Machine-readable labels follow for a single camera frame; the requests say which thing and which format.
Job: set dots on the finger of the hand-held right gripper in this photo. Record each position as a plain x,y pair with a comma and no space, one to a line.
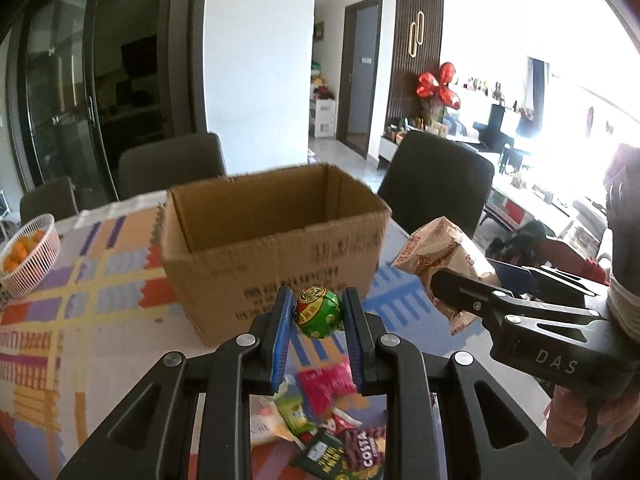
515,275
465,292

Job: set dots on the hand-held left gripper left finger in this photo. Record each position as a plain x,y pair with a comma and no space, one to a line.
282,340

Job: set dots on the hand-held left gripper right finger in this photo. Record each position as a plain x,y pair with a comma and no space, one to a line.
354,340

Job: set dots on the green foil ball candy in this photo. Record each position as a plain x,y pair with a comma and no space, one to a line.
320,312

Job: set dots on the beige snack packet red print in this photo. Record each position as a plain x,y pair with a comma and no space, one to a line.
440,250

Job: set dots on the brown cardboard box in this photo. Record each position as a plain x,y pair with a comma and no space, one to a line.
240,265

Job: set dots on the person's right hand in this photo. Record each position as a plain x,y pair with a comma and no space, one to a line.
562,420

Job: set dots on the pink snack packet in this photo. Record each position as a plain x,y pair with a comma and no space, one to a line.
325,385

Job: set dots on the light green snack packet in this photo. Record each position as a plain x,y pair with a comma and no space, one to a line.
292,412

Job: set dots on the small red and white packet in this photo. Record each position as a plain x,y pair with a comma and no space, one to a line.
342,420

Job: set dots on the white and yellow snack packet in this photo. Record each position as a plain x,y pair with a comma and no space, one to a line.
265,425

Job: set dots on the purple coffee snack packet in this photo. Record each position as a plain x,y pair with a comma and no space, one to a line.
362,447

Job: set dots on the black dining chair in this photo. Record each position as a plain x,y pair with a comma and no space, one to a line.
435,180

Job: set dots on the dark green snack packet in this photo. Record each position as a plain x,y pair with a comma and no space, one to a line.
320,455

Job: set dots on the colourful printed tablecloth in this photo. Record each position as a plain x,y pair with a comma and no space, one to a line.
100,280

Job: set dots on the red foil balloons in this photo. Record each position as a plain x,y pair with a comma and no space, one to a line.
432,85

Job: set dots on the grey dining chair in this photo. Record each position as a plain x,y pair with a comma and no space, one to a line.
47,200
170,165

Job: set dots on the white carton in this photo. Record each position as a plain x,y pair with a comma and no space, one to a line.
326,117

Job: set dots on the dark framed door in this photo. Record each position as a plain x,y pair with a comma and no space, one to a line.
360,70

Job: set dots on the white plastic basket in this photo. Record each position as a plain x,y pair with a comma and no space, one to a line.
35,270

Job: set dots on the pile of oranges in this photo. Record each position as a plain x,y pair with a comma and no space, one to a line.
22,250

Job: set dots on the dark wooden slat panel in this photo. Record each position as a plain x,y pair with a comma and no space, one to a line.
405,20

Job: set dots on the black framed glass sliding door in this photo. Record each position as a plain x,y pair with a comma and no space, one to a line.
60,85

